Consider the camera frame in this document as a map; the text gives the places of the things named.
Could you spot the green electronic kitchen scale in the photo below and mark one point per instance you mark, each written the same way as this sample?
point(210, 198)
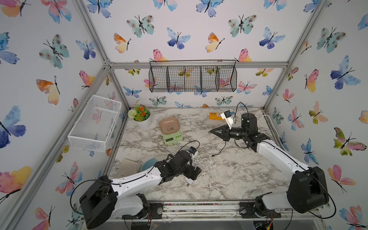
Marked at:
point(173, 138)

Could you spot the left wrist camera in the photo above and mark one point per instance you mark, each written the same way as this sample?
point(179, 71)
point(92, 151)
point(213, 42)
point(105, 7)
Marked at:
point(193, 152)

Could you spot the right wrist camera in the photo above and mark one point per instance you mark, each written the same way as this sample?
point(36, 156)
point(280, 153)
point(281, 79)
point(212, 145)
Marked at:
point(227, 116)

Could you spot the potted plant white pot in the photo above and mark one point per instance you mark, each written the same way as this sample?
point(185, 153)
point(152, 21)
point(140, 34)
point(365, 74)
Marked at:
point(141, 115)

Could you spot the pink bowl on scale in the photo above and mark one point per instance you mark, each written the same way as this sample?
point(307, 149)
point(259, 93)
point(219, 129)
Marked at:
point(169, 125)

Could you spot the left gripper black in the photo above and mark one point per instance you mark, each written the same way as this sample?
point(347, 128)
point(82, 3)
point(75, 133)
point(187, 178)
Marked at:
point(191, 169)

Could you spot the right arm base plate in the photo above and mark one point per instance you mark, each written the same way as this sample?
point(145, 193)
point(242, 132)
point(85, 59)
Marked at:
point(256, 209)

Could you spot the white mesh wall basket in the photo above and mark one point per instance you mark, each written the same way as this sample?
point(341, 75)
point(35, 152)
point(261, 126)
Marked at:
point(94, 127)

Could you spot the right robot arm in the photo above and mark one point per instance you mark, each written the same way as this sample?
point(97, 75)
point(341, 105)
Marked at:
point(307, 185)

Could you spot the white usb charger adapter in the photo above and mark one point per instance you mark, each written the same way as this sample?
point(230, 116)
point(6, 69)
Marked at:
point(189, 181)

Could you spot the black wire wall basket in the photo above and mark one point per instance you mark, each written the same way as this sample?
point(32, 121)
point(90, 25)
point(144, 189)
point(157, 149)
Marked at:
point(192, 76)

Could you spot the orange power strip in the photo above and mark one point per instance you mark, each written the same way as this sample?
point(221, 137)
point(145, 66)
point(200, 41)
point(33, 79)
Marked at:
point(215, 116)

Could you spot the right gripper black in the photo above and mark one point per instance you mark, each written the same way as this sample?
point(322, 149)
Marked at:
point(226, 134)

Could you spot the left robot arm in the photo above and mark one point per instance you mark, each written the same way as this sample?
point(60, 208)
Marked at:
point(122, 197)

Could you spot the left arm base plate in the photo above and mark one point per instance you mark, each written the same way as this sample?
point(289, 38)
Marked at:
point(153, 211)

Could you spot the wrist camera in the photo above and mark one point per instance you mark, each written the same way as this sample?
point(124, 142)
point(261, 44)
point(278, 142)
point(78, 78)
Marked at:
point(193, 152)
point(227, 116)

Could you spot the aluminium front rail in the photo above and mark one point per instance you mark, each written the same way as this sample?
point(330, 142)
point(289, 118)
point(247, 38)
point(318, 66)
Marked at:
point(197, 210)

